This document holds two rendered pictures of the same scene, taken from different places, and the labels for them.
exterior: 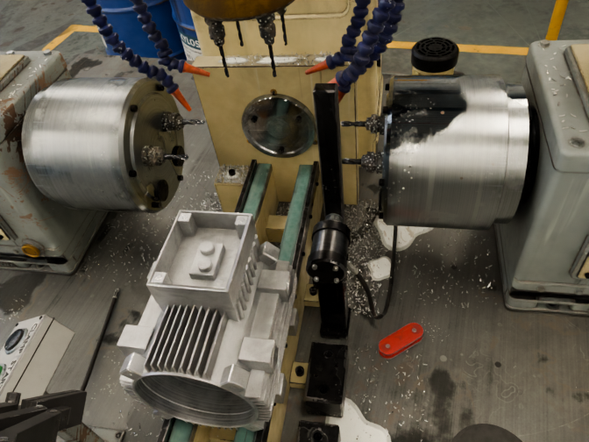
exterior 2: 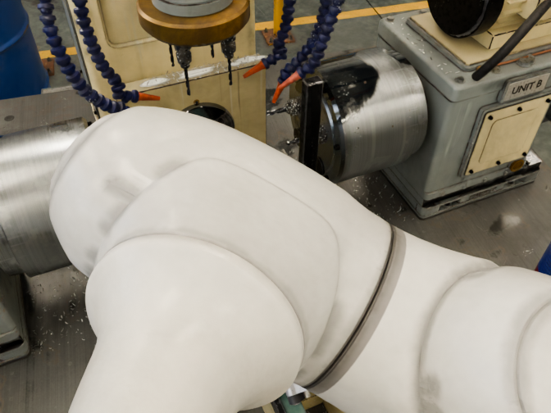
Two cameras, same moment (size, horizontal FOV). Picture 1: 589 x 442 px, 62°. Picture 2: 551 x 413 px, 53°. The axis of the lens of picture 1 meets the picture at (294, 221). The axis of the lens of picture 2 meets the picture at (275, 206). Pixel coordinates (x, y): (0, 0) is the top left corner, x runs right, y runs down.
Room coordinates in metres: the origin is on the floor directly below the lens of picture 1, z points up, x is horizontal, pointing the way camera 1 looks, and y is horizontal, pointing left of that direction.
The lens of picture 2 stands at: (0.00, 0.46, 1.75)
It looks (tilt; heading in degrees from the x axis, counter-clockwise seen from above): 47 degrees down; 320
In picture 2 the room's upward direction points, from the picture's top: straight up
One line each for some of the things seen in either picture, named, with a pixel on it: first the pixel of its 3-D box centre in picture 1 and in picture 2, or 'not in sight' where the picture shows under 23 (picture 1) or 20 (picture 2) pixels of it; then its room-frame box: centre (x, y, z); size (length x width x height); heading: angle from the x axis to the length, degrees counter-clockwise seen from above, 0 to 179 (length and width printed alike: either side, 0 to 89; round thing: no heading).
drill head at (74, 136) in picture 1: (88, 145); (24, 205); (0.79, 0.37, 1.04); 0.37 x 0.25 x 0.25; 73
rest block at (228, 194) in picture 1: (237, 191); not in sight; (0.79, 0.11, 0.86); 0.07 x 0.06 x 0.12; 73
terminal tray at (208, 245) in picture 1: (209, 265); not in sight; (0.39, 0.12, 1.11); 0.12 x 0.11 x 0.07; 163
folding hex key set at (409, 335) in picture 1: (400, 340); not in sight; (0.40, -0.15, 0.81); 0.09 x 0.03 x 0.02; 112
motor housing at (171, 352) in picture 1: (216, 331); not in sight; (0.35, 0.13, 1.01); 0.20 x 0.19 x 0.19; 163
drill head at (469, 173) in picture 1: (461, 153); (365, 111); (0.60, -0.29, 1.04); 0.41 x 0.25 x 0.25; 73
